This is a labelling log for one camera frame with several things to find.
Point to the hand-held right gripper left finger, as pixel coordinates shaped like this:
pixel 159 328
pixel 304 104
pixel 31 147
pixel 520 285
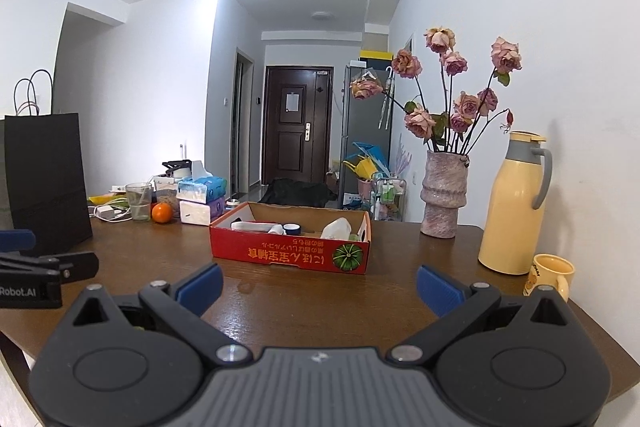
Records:
pixel 202 287

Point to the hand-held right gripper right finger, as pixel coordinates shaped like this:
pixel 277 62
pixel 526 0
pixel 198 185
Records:
pixel 437 289

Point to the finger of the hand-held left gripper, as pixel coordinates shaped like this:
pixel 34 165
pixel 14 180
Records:
pixel 17 240
pixel 75 264

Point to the red and white lint brush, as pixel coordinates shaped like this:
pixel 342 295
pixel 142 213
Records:
pixel 255 227

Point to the orange-red cardboard box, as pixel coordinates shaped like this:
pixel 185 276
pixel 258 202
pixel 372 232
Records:
pixel 280 254

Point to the black paper bag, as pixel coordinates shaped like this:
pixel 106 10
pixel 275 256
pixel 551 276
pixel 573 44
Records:
pixel 45 177

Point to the yellow flat item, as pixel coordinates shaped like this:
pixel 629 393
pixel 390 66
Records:
pixel 100 198

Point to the purple tissue pack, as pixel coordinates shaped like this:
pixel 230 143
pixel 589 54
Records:
pixel 200 212

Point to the orange fruit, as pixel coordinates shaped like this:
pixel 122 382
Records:
pixel 161 213

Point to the clear drinking glass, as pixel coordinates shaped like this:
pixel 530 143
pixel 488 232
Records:
pixel 139 204

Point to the pink textured vase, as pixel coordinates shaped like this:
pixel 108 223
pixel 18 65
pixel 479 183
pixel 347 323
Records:
pixel 442 197

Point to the blue tissue pack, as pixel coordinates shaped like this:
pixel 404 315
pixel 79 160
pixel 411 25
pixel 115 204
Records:
pixel 202 187

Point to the clear plastic food container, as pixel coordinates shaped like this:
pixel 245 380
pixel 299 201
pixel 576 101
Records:
pixel 166 192

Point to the yellow thermos jug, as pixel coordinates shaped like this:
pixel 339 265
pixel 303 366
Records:
pixel 510 217

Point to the metal rack cart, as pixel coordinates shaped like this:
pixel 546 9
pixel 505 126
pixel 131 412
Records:
pixel 387 197

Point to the yellow mug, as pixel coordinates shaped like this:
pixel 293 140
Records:
pixel 547 274

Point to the black flat device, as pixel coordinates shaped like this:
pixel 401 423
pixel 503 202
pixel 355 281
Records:
pixel 176 166

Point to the black folding chair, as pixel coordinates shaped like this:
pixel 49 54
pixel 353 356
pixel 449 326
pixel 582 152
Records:
pixel 300 194

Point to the white mop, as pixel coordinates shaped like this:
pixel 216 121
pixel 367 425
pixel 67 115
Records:
pixel 183 152

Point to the purple decorative feathers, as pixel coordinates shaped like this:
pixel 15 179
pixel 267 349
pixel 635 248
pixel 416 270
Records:
pixel 402 157

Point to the yellow watering can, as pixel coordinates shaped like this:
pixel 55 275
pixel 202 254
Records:
pixel 362 169

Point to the blue plastic stool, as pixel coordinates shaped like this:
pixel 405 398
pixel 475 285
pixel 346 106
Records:
pixel 372 152

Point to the dark wooden door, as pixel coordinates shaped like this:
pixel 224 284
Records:
pixel 295 142

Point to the grey refrigerator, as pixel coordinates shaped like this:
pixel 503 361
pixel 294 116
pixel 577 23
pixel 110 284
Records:
pixel 362 127

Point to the white folded umbrella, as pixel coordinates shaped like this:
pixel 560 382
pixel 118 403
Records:
pixel 386 102

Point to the white paper notice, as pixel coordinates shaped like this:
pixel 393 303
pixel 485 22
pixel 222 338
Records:
pixel 292 102

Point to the bunch of dried pink roses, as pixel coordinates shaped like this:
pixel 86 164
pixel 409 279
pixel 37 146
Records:
pixel 452 64

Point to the yellow and black box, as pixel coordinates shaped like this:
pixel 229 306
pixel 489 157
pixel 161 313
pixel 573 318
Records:
pixel 375 56

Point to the round ceiling lamp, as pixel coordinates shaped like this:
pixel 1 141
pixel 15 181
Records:
pixel 321 15

